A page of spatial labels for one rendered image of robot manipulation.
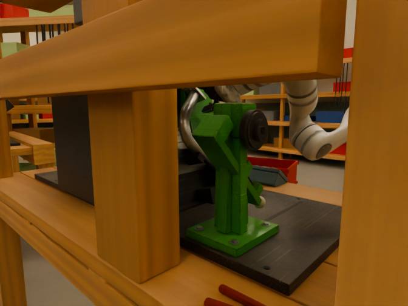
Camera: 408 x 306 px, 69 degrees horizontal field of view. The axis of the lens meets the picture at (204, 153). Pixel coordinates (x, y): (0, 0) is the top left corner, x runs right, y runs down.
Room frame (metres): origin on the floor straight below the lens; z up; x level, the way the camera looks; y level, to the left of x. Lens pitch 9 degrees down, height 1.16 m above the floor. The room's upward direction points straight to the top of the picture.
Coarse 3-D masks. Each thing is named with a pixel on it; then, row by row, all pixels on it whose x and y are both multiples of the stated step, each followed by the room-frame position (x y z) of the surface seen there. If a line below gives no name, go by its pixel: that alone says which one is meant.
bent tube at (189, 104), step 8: (192, 88) 0.85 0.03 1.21; (192, 96) 0.84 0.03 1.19; (200, 96) 0.86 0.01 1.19; (184, 104) 0.82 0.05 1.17; (192, 104) 0.82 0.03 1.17; (184, 112) 0.80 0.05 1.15; (184, 120) 0.79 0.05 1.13; (184, 128) 0.78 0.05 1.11; (184, 136) 0.78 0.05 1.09; (192, 144) 0.79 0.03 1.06; (192, 152) 0.80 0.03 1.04; (200, 152) 0.80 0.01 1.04; (208, 160) 0.82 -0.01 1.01
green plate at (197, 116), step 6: (180, 90) 0.89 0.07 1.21; (180, 96) 0.90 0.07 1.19; (186, 96) 0.87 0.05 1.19; (180, 102) 0.90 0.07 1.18; (204, 102) 0.92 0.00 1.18; (210, 102) 0.94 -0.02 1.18; (180, 108) 0.90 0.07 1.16; (198, 108) 0.89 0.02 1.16; (192, 114) 0.87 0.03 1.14; (198, 114) 0.88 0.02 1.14; (204, 114) 0.90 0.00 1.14; (210, 114) 0.92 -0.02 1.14; (192, 120) 0.86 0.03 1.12; (198, 120) 0.87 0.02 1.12; (192, 126) 0.85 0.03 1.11; (192, 132) 0.85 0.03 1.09
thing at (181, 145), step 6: (180, 138) 0.83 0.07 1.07; (180, 144) 0.83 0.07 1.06; (180, 150) 0.82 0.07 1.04; (186, 150) 0.84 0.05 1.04; (180, 156) 0.81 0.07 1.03; (180, 162) 0.80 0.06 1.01; (180, 168) 0.80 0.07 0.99; (186, 168) 0.81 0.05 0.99; (192, 168) 0.83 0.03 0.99; (198, 168) 0.85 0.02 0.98; (204, 168) 0.87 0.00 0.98
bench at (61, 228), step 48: (0, 192) 0.99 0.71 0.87; (48, 192) 0.96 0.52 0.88; (0, 240) 1.14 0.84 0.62; (48, 240) 0.71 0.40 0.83; (96, 240) 0.60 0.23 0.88; (0, 288) 1.13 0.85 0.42; (96, 288) 0.54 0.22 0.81; (144, 288) 0.43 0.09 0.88; (192, 288) 0.43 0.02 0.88; (240, 288) 0.42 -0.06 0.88
